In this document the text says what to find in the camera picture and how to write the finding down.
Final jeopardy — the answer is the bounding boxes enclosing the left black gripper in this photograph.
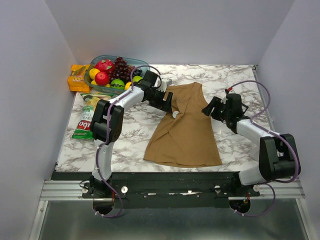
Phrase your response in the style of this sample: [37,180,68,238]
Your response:
[146,87,173,114]

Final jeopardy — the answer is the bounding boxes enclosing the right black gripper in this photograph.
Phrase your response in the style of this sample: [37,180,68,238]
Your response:
[200,96,230,122]

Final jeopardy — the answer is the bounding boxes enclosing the white round brooch backing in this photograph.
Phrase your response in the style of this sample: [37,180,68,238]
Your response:
[172,111,179,119]

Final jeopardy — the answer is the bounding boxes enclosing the brown clothing garment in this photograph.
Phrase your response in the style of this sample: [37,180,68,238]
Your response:
[143,82,222,168]

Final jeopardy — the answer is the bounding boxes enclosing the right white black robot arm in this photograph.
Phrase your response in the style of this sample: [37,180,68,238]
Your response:
[202,93,301,196]

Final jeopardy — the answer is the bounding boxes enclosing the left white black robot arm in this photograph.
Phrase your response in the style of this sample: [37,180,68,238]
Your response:
[89,70,173,198]

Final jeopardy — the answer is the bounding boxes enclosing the black brooch display box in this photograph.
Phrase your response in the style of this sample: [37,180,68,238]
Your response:
[241,103,249,116]

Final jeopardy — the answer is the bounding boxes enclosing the green lime right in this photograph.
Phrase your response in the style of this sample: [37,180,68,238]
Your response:
[132,75,143,83]

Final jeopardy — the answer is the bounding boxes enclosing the yellow lemon front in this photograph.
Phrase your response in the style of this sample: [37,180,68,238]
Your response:
[124,82,132,91]

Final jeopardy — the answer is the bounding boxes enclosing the yellow lemon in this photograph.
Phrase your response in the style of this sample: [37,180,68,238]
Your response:
[89,68,100,80]
[124,82,132,91]

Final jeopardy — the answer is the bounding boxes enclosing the clear teal fruit bowl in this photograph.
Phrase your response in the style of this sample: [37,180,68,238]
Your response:
[84,55,150,95]

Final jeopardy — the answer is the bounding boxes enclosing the purple grape bunch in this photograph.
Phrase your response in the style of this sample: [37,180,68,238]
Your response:
[108,57,135,83]

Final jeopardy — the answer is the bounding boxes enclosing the white bottle black cap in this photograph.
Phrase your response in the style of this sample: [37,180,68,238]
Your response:
[249,145,260,162]

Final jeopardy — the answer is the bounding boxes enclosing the red apple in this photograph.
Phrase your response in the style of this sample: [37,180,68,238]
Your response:
[94,71,110,86]

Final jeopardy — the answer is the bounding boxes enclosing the red dragon fruit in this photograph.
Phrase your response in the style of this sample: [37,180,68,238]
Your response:
[95,59,115,74]

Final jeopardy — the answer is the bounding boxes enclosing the yellow lemon left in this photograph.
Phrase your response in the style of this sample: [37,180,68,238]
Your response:
[89,68,100,80]

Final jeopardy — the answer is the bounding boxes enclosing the green cassava chips bag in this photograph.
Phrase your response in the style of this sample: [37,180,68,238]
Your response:
[72,92,115,140]

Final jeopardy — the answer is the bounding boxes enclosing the orange snack packet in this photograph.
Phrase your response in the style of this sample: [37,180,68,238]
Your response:
[67,64,91,93]

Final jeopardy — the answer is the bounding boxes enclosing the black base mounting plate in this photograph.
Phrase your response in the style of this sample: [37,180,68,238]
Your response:
[51,172,260,214]

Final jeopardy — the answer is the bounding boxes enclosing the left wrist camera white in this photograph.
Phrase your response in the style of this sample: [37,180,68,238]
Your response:
[157,79,173,92]

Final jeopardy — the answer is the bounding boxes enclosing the aluminium frame rail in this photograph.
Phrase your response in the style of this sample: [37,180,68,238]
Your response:
[40,180,306,201]

